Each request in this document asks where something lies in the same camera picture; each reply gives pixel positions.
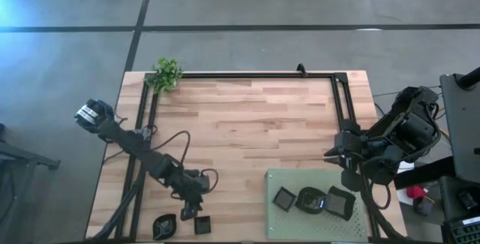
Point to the white paper sheet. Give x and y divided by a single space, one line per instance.
407 167

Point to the green perforated metal shelf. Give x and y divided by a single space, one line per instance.
300 229

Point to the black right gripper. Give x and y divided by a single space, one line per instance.
352 144

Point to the large black bowl foreground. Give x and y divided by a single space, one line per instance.
202 225

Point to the black pole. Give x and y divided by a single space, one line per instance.
470 79

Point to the small black clamp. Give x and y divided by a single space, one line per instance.
301 70

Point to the green plant in white pot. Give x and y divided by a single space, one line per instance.
165 75

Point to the black aluminium table frame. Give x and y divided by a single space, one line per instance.
243 75

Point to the black wavy-edged square plate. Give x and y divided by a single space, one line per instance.
340 202

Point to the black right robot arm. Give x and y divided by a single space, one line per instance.
408 131

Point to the black bowl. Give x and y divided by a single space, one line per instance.
284 199

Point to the red object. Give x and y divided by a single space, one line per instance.
415 192

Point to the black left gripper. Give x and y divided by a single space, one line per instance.
182 184

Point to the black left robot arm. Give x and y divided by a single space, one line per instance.
131 142

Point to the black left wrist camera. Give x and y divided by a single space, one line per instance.
201 182

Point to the black crate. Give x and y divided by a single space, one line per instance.
463 232

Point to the black floor stand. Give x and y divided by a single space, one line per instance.
22 155

